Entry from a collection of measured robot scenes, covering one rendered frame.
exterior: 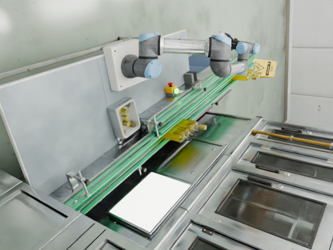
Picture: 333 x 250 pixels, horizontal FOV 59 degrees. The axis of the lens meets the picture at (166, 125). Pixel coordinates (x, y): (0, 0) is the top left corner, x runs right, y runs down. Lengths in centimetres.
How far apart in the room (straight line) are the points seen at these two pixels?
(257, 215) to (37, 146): 122
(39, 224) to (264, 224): 107
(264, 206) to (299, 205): 18
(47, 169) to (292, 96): 719
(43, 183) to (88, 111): 48
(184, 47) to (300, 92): 659
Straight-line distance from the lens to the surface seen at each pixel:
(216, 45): 175
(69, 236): 125
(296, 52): 784
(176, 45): 175
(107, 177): 178
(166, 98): 231
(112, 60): 184
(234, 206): 175
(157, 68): 178
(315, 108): 828
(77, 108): 179
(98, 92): 187
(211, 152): 209
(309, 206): 178
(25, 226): 142
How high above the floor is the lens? 218
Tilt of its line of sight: 36 degrees down
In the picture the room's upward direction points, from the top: 102 degrees clockwise
